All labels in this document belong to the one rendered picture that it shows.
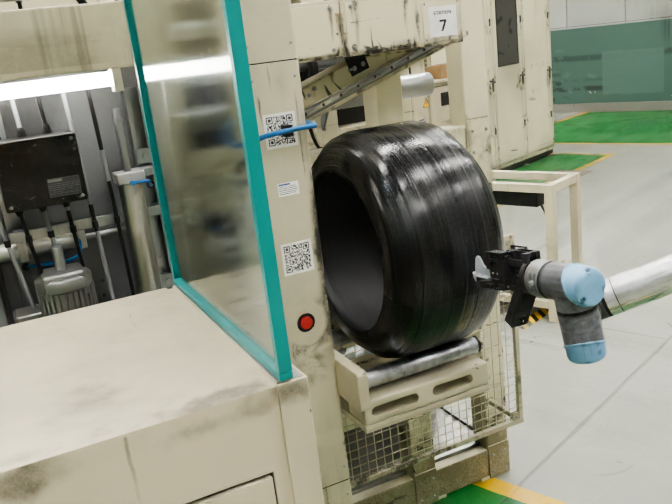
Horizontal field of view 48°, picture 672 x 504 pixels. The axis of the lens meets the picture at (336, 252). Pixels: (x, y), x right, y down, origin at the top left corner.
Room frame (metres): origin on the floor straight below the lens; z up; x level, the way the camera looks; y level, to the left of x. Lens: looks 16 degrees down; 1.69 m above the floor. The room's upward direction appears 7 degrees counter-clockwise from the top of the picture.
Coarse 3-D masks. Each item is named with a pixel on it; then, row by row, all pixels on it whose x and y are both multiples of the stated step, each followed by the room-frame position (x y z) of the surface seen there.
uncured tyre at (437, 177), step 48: (336, 144) 1.82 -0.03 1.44; (384, 144) 1.72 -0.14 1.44; (432, 144) 1.74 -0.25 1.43; (336, 192) 2.07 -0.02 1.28; (384, 192) 1.62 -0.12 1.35; (432, 192) 1.62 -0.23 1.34; (480, 192) 1.66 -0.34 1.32; (336, 240) 2.08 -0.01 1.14; (384, 240) 1.60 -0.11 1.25; (432, 240) 1.57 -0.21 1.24; (480, 240) 1.62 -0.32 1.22; (336, 288) 2.01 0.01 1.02; (384, 288) 1.61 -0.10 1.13; (432, 288) 1.56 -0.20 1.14; (480, 288) 1.62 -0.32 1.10; (384, 336) 1.65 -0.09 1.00; (432, 336) 1.63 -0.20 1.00
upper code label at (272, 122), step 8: (288, 112) 1.66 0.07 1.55; (264, 120) 1.64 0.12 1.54; (272, 120) 1.65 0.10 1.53; (280, 120) 1.65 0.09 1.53; (288, 120) 1.66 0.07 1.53; (264, 128) 1.64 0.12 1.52; (272, 128) 1.65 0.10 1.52; (280, 128) 1.65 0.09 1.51; (280, 136) 1.65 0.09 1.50; (296, 136) 1.67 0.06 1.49; (272, 144) 1.64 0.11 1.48; (280, 144) 1.65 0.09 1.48; (288, 144) 1.66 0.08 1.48; (296, 144) 1.67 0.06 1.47
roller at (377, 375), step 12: (432, 348) 1.74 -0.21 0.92; (444, 348) 1.73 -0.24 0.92; (456, 348) 1.74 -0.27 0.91; (468, 348) 1.75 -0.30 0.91; (480, 348) 1.76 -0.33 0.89; (396, 360) 1.69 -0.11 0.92; (408, 360) 1.69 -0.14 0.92; (420, 360) 1.69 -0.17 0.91; (432, 360) 1.70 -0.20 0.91; (444, 360) 1.72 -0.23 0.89; (372, 372) 1.64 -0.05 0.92; (384, 372) 1.65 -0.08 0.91; (396, 372) 1.66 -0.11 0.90; (408, 372) 1.67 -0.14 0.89; (372, 384) 1.63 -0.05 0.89
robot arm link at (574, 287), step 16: (544, 272) 1.35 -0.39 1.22; (560, 272) 1.32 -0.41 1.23; (576, 272) 1.29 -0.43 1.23; (592, 272) 1.28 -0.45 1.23; (544, 288) 1.34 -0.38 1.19; (560, 288) 1.30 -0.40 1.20; (576, 288) 1.27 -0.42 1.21; (592, 288) 1.28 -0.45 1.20; (560, 304) 1.31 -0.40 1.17; (576, 304) 1.28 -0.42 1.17; (592, 304) 1.27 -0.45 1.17
